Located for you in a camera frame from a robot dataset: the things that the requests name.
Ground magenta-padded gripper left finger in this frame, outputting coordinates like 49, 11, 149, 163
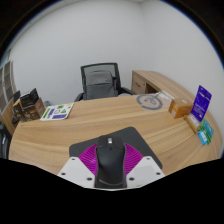
57, 143, 99, 188

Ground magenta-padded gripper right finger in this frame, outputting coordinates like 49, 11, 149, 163
123, 143, 166, 188

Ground black computer mouse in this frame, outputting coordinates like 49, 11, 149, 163
94, 134, 128, 189

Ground dark grey mouse pad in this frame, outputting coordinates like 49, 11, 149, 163
68, 126, 163, 170

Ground printed green purple paper sheet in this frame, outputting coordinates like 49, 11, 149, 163
39, 102, 75, 122

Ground light blue small packet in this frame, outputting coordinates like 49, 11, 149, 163
198, 130, 208, 147

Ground flat tan box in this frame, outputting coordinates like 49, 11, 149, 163
183, 113, 203, 134

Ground clear plastic bag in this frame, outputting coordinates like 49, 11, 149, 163
135, 90, 175, 111

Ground orange cardboard box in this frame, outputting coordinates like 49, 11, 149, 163
168, 98, 194, 120

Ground large brown cardboard box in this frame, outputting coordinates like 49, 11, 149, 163
21, 97, 46, 122

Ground green small packet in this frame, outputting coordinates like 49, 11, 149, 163
200, 119, 215, 141

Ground black padded swivel chair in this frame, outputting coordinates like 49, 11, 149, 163
0, 128, 11, 159

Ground small brown cardboard box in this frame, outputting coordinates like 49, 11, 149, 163
12, 99, 26, 123

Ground purple card package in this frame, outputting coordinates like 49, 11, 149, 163
190, 84, 213, 123

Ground black open box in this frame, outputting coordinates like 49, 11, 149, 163
19, 87, 40, 108

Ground grey backpack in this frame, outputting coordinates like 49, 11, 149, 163
83, 70, 118, 100

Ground wooden side desk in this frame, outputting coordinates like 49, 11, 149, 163
130, 69, 198, 101

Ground black visitor chair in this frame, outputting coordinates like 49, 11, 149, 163
11, 89, 22, 125

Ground black mesh office chair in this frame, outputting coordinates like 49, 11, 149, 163
73, 62, 137, 103

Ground wooden shelf unit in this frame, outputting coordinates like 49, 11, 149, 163
0, 59, 18, 134

